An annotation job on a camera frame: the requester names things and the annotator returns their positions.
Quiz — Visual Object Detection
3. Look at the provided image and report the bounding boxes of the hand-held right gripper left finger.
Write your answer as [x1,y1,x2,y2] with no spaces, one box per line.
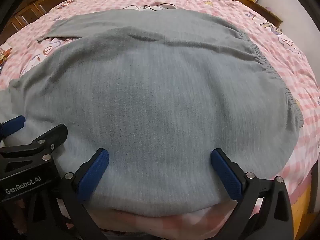
[27,148,110,240]

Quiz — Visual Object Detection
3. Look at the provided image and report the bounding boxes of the wooden bed frame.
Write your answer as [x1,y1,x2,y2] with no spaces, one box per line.
[285,160,320,230]

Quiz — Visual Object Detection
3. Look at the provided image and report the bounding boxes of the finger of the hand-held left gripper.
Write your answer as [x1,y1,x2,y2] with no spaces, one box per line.
[0,124,68,179]
[0,115,26,139]

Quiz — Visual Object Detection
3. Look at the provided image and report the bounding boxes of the long wooden cabinet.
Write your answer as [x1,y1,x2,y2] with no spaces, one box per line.
[89,0,283,29]

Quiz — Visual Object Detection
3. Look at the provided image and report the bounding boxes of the grey pants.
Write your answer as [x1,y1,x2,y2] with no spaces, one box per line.
[0,9,304,218]

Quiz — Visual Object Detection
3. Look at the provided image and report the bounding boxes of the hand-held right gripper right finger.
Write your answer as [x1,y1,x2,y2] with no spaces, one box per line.
[211,148,294,240]

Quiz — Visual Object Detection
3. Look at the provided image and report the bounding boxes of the dark wooden headboard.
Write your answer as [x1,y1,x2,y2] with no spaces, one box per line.
[0,0,75,45]

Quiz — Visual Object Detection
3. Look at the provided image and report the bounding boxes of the pink checked cartoon bed sheet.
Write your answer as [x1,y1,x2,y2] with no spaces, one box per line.
[0,0,320,240]

